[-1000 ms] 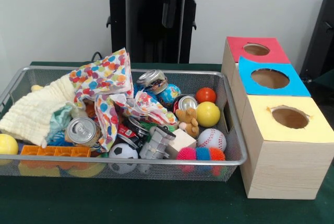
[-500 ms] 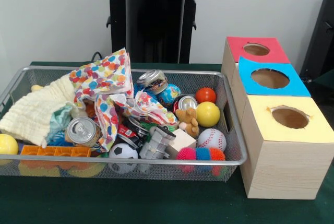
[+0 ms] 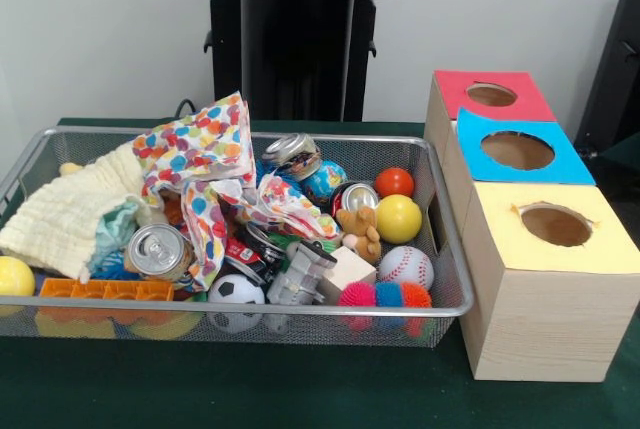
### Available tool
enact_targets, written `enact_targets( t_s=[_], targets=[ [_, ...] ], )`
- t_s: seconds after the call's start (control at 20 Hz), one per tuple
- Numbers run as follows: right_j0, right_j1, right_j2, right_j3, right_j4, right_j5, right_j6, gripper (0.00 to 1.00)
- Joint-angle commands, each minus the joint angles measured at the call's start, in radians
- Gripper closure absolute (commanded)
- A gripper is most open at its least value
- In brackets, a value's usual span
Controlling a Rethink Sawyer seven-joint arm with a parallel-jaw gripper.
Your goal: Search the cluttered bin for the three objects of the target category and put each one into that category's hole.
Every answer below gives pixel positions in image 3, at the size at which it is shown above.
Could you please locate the large polka dot cloth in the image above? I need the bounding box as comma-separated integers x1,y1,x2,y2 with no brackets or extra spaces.
133,92,257,200

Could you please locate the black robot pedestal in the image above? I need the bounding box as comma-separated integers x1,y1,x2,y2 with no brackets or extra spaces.
193,0,401,123

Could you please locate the cream muslin cloth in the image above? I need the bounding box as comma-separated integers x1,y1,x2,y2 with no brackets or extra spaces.
0,141,151,283

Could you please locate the black and white soccer ball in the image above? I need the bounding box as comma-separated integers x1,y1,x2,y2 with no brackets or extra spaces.
207,274,267,335

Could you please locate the silver and blue can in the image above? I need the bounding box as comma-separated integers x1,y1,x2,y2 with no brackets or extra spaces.
262,133,348,202

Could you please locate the wooden box with three holes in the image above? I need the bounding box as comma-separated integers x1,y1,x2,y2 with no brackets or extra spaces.
423,71,640,383

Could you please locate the white baseball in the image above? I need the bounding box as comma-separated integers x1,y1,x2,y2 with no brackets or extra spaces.
378,245,435,291

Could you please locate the red ball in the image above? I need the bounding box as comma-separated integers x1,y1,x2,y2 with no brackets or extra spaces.
375,167,415,199

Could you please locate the small polka dot cloth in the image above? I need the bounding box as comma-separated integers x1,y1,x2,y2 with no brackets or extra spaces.
183,181,241,292

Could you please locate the black flat panel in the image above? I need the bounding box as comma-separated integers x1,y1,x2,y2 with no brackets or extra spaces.
575,0,640,155

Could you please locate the yellow smiley ball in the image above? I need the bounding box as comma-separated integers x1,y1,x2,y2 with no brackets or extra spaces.
375,194,424,245

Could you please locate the shallow clear bin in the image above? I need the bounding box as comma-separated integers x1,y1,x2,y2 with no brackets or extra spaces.
0,127,476,350

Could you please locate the crushed silver can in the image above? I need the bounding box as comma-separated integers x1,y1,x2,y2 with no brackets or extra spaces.
125,224,196,283

